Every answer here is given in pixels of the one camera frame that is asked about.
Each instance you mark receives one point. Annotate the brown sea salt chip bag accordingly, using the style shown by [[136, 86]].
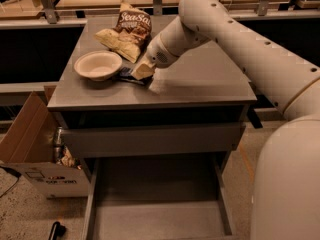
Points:
[[130, 34]]

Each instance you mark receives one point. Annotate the open grey middle drawer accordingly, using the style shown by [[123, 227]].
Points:
[[158, 198]]

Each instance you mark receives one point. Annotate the grey drawer cabinet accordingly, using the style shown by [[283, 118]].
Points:
[[203, 87]]

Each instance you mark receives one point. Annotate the dark blue rxbar wrapper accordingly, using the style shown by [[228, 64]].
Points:
[[124, 74]]

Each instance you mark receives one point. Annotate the closed grey top drawer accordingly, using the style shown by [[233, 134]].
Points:
[[154, 140]]

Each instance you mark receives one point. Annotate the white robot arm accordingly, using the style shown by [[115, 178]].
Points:
[[286, 194]]

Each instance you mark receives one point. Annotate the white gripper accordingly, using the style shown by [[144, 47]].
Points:
[[156, 56]]

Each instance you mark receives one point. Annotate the metal can in box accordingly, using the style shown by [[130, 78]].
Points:
[[58, 145]]

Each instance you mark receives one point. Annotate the cardboard box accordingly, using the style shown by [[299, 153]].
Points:
[[28, 148]]

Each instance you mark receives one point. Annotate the white paper bowl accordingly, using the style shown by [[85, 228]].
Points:
[[98, 65]]

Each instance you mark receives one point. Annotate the grey metal railing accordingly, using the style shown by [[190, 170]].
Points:
[[31, 13]]

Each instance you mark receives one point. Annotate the black floor object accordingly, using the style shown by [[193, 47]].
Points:
[[57, 231]]

